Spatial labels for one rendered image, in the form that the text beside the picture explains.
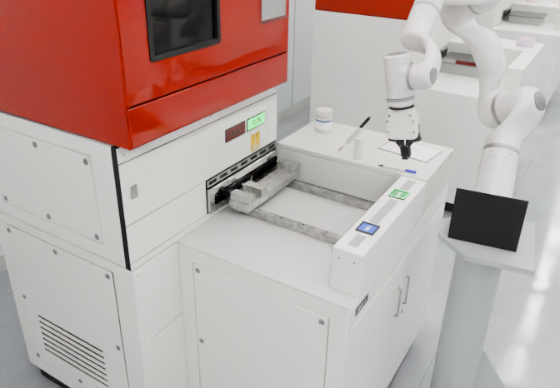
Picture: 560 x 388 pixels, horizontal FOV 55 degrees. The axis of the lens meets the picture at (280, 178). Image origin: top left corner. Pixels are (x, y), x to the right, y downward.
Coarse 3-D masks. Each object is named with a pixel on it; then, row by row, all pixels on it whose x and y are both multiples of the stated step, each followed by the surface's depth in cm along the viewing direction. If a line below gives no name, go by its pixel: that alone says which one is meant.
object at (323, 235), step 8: (232, 208) 197; (256, 208) 193; (256, 216) 193; (264, 216) 190; (272, 216) 188; (280, 216) 188; (280, 224) 188; (288, 224) 186; (296, 224) 184; (304, 224) 184; (304, 232) 183; (312, 232) 181; (320, 232) 180; (328, 232) 179; (328, 240) 179; (336, 240) 177
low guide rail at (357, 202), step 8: (288, 184) 214; (296, 184) 212; (304, 184) 211; (312, 192) 209; (320, 192) 208; (328, 192) 205; (336, 192) 205; (336, 200) 205; (344, 200) 203; (352, 200) 201; (360, 200) 200; (360, 208) 200; (368, 208) 199
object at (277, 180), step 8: (280, 168) 217; (272, 176) 210; (280, 176) 210; (288, 176) 211; (296, 176) 215; (264, 184) 204; (272, 184) 204; (280, 184) 205; (272, 192) 201; (232, 200) 192; (256, 200) 192; (264, 200) 197; (240, 208) 190; (248, 208) 189
